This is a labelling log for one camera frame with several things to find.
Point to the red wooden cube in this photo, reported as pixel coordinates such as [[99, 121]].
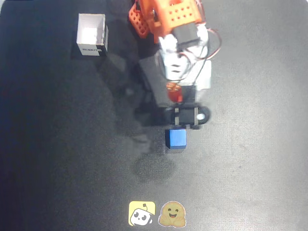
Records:
[[174, 96]]

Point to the orange and white robot arm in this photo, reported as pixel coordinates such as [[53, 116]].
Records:
[[173, 14]]

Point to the hugging face emoji sticker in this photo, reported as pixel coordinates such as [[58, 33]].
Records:
[[172, 214]]

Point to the blue wooden cube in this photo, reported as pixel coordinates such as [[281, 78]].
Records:
[[177, 138]]

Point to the black table mat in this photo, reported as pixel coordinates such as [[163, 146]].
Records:
[[240, 168]]

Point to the yellow robot sticker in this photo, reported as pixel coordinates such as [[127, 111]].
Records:
[[142, 213]]

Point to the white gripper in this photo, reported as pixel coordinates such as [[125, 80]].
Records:
[[186, 115]]

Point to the white open cardboard box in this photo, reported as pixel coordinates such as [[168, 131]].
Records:
[[92, 33]]

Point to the black webcam with mount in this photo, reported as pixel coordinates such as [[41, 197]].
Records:
[[186, 115]]

